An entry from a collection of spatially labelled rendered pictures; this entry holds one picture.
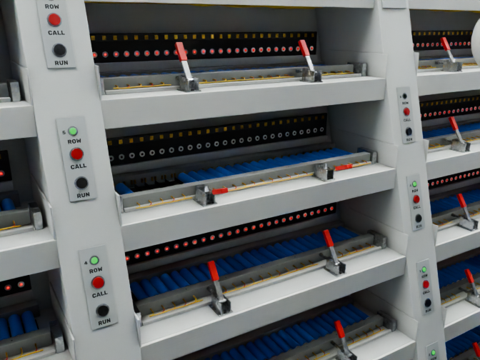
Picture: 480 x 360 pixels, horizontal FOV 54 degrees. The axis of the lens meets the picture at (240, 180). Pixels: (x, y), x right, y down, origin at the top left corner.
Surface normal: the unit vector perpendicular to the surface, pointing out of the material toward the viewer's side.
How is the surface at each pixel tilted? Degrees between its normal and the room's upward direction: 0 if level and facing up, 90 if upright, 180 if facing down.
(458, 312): 16
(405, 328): 90
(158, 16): 90
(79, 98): 90
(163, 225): 105
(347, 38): 90
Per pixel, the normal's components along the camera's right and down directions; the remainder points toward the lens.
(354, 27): -0.86, 0.16
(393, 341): 0.00, -0.95
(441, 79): 0.51, 0.26
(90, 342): 0.49, 0.00
